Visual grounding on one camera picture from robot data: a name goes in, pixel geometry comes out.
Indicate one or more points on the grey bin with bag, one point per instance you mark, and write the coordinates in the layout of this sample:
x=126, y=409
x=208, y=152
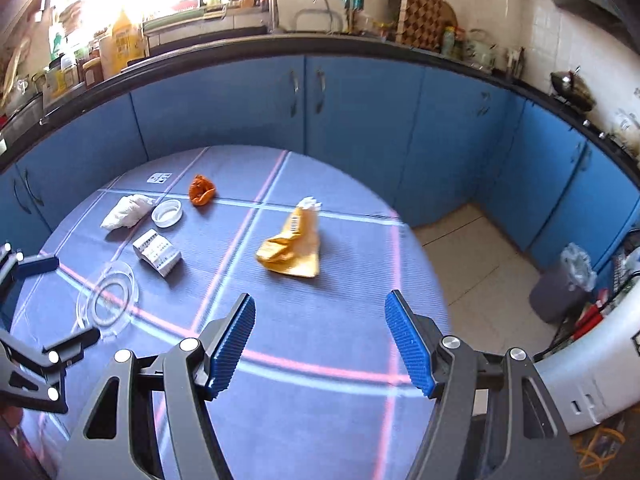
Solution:
x=562, y=285

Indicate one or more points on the blue kitchen cabinets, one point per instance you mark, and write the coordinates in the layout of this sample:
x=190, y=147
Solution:
x=360, y=125

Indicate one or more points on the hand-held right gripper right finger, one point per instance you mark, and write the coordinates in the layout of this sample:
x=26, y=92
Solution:
x=407, y=345

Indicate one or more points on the small white round lid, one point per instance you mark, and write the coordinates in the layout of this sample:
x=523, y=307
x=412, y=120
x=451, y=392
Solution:
x=167, y=212

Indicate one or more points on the large orange juice bottle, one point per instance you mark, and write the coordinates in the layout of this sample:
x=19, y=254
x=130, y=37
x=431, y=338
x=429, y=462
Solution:
x=124, y=42

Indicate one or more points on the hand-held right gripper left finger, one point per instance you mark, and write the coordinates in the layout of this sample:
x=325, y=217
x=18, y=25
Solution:
x=232, y=345

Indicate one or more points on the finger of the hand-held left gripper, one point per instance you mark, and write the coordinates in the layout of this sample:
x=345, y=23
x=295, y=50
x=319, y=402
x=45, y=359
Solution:
x=37, y=266
x=70, y=342

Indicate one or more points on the black kitchen countertop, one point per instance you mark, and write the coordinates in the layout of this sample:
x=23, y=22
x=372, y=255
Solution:
x=200, y=52

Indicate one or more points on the clear round plastic lid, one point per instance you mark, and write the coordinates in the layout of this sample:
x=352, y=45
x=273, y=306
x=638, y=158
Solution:
x=107, y=300

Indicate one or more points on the crumpled white plastic bag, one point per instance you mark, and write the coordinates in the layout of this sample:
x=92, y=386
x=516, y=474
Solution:
x=125, y=212

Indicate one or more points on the blue plaid tablecloth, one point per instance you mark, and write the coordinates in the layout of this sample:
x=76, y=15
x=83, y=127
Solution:
x=300, y=320

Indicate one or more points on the black wok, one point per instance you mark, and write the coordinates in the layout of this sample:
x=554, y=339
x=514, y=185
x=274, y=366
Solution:
x=572, y=91

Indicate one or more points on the yellow snack wrapper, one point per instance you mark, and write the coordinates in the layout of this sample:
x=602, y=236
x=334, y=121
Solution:
x=292, y=245

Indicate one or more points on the white tablecloth tag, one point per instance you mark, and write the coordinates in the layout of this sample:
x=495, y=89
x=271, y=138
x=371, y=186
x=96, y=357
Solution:
x=160, y=178

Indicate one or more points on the pale green kettle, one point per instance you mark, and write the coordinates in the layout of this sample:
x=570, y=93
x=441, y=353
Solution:
x=479, y=50

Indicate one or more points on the checkered wooden cutting board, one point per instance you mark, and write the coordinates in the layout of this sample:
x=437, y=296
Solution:
x=420, y=5

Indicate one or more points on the crumpled orange wrapper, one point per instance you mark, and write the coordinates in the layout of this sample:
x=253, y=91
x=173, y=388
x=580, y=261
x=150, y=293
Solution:
x=201, y=192

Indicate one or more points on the white appliance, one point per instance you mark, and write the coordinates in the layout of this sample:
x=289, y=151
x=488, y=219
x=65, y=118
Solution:
x=595, y=375

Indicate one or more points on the crumpled white printed label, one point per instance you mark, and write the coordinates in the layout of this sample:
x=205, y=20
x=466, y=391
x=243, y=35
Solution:
x=155, y=252

